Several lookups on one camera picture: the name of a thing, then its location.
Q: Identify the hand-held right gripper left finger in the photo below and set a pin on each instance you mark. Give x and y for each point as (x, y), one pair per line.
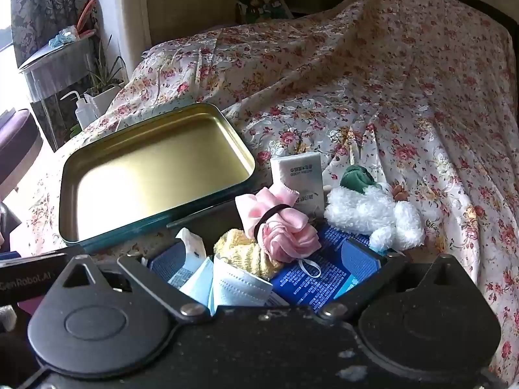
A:
(160, 265)

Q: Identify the purple chair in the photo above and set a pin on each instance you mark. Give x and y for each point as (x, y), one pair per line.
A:
(16, 137)

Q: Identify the crumpled blue face mask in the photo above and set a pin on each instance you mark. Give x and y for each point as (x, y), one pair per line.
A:
(63, 36)

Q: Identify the pink cloth bundle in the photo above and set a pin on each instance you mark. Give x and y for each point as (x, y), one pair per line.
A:
(288, 239)

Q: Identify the green metal tin tray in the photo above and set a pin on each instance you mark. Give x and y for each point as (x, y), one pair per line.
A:
(154, 170)

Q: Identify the green velvet scrunchie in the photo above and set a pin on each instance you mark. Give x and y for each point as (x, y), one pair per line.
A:
(357, 178)

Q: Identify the white squeeze bottle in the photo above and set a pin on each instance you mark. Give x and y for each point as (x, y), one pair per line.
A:
(83, 115)

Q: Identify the floral bedspread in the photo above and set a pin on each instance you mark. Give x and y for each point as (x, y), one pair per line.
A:
(365, 89)

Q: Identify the white plush toy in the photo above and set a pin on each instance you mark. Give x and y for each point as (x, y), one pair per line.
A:
(365, 210)

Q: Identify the clear round side table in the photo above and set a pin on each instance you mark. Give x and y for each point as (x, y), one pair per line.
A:
(61, 69)

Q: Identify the white face mask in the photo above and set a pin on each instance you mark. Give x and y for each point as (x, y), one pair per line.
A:
(239, 287)

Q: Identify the yellow towel bundle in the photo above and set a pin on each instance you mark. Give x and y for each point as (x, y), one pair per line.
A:
(243, 251)

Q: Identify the blue face mask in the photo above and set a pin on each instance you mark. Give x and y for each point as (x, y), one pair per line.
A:
(63, 36)
(198, 283)

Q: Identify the blue printed box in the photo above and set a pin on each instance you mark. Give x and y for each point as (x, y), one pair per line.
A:
(316, 279)

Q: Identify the potted plant in white pot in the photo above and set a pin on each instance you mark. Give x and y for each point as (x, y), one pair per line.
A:
(107, 93)

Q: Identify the white tissue pack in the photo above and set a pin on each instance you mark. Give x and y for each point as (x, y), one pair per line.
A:
(188, 243)
(296, 170)

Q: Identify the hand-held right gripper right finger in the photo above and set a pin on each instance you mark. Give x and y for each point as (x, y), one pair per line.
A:
(361, 259)

